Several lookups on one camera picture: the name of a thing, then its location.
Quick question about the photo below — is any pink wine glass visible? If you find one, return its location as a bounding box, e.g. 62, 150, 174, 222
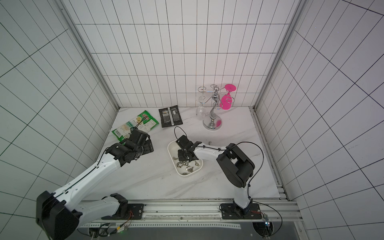
220, 84, 237, 110

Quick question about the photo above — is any white plastic storage box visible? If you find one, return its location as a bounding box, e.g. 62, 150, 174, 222
168, 141, 204, 177

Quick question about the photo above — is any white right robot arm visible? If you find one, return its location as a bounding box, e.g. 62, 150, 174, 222
176, 135, 255, 218

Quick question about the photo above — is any black snack packet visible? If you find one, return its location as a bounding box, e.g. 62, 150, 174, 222
159, 105, 183, 128

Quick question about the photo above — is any green chips bag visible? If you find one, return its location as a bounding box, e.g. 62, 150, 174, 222
112, 111, 159, 142

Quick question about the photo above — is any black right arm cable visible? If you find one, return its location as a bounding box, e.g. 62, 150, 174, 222
173, 125, 284, 238

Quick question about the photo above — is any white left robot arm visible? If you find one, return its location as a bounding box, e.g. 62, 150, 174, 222
36, 128, 154, 240

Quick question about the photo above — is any clear wine glass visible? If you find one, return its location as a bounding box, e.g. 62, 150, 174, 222
196, 95, 207, 121

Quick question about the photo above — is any chrome glass holder stand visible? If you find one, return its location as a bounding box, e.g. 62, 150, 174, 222
198, 84, 226, 131

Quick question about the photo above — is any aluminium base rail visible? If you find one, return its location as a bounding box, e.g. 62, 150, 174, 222
82, 198, 303, 230

